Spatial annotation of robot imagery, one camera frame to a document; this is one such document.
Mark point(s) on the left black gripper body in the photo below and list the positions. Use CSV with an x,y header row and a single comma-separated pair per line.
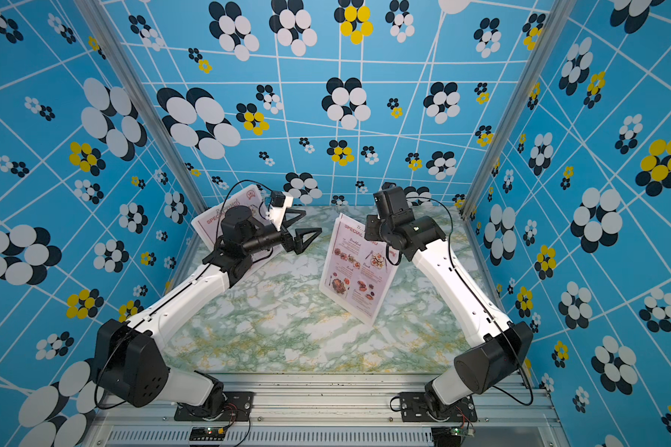
x,y
284,238

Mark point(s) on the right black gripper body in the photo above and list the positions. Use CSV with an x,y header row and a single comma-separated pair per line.
x,y
376,231

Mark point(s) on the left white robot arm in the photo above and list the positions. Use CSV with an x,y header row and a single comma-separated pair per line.
x,y
128,361

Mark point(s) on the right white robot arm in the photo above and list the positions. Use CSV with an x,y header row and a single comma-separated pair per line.
x,y
498,346

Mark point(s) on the left small circuit board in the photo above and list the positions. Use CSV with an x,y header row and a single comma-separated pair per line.
x,y
207,435

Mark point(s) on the small circuit board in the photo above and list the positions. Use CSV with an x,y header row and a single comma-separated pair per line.
x,y
450,437
207,435

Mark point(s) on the right small circuit board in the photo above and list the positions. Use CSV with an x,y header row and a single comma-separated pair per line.
x,y
450,437

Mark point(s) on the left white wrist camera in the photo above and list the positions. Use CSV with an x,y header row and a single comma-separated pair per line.
x,y
280,202

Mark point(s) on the aluminium front rail frame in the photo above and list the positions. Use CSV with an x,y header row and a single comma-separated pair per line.
x,y
338,410

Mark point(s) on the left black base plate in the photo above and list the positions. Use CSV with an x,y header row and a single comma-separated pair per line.
x,y
230,406

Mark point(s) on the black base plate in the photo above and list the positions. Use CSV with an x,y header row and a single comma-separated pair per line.
x,y
230,406
422,407

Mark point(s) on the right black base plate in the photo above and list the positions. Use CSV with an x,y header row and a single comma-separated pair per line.
x,y
422,407

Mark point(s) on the right aluminium corner post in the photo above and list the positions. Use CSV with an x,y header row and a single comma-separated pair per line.
x,y
556,20

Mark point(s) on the aluminium corner post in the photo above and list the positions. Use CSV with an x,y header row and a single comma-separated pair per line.
x,y
97,20
556,20

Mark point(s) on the left aluminium corner post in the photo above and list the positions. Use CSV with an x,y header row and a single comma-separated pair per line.
x,y
97,20

